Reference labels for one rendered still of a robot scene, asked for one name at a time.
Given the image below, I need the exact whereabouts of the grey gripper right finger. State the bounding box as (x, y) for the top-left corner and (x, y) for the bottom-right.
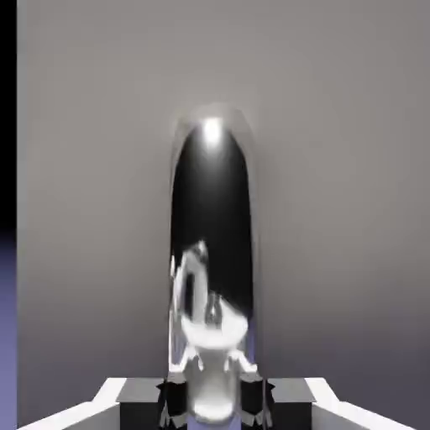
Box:
(266, 376), (414, 430)

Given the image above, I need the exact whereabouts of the grey cabinet door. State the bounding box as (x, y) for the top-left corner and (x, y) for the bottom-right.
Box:
(16, 0), (430, 430)

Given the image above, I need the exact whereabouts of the shiny curved metal handle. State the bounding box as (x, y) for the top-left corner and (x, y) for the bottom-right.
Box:
(156, 104), (276, 430)

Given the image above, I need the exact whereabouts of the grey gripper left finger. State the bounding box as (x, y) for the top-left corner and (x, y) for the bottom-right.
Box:
(18, 376), (165, 430)

